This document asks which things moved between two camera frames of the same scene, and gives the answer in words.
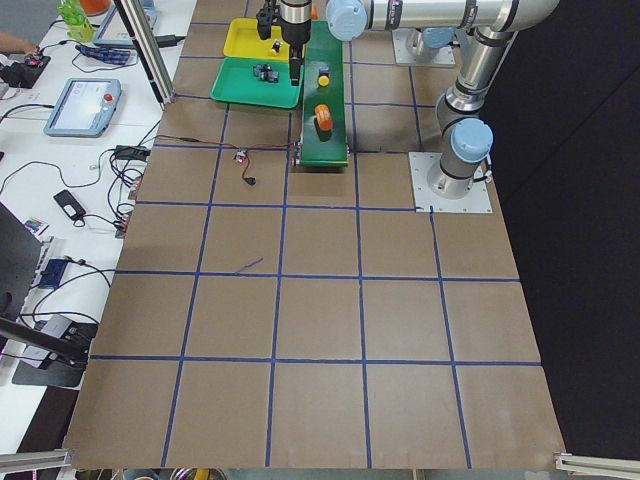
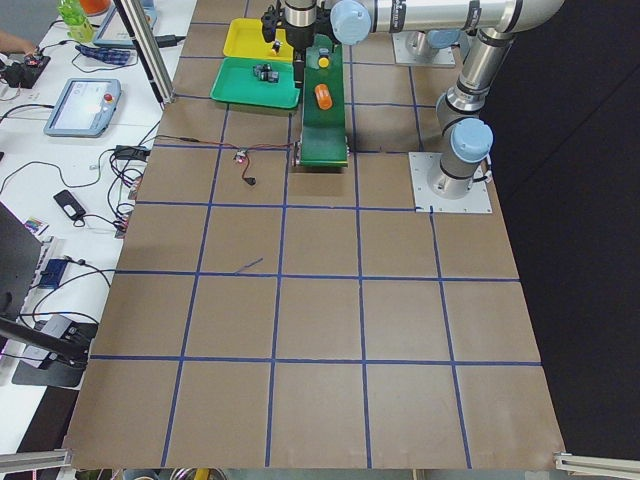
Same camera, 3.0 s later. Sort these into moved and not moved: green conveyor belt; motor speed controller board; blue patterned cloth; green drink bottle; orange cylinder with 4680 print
Moved: orange cylinder with 4680 print
Not moved: green drink bottle; motor speed controller board; green conveyor belt; blue patterned cloth
